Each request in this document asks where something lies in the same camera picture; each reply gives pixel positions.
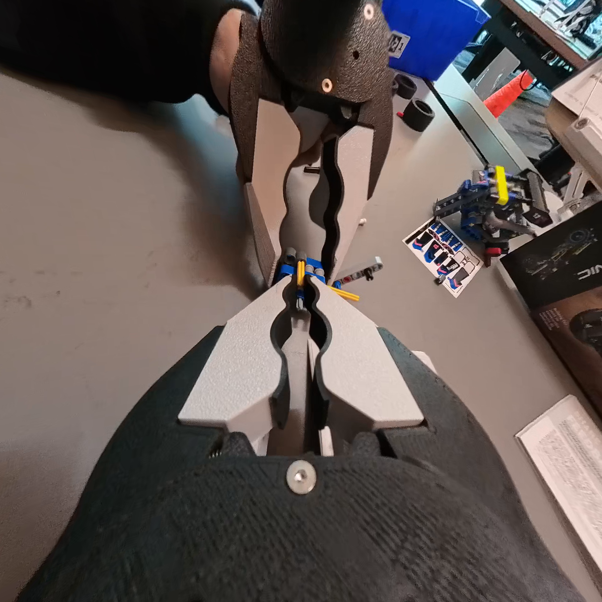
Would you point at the lego set box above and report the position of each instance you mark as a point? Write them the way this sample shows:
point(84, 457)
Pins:
point(564, 282)

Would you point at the blue plastic bin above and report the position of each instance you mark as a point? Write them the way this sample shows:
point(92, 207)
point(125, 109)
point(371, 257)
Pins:
point(432, 33)

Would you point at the lego sticker sheet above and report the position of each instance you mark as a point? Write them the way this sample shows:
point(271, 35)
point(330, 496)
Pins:
point(444, 258)

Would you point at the feedback leaflet with minifigure print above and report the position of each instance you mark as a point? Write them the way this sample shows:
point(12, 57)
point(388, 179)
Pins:
point(569, 470)

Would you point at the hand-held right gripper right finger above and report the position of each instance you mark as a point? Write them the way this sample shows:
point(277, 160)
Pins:
point(371, 376)

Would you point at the printed instruction poster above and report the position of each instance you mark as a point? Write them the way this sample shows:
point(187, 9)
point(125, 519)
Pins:
point(581, 89)

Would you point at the person's left hand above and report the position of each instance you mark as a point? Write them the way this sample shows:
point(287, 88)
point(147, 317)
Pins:
point(223, 56)

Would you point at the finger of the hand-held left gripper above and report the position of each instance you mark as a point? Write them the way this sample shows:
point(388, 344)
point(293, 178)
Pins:
point(270, 150)
point(357, 164)

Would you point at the lego instruction booklet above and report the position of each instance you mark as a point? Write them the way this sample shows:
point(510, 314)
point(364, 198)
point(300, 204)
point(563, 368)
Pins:
point(313, 376)

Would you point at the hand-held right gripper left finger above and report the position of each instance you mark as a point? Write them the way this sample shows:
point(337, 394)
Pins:
point(230, 376)

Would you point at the blue grey lego sub-assembly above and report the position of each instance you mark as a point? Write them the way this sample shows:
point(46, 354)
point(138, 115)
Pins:
point(320, 273)

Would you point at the partly built lego car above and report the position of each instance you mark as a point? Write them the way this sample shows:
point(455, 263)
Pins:
point(494, 211)

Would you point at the wooden top background desk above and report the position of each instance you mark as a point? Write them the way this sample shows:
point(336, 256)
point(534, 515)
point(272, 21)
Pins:
point(541, 28)

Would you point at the black lego tyre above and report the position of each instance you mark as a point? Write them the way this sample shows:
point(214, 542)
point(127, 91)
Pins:
point(405, 86)
point(418, 115)

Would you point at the orange cone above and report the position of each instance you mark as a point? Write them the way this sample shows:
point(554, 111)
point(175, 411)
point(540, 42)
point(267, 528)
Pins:
point(508, 94)

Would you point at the short yellow lego axle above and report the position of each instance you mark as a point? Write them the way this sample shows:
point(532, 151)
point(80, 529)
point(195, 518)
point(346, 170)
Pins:
point(301, 273)

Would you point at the white plastic bar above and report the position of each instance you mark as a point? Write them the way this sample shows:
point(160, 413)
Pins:
point(585, 136)

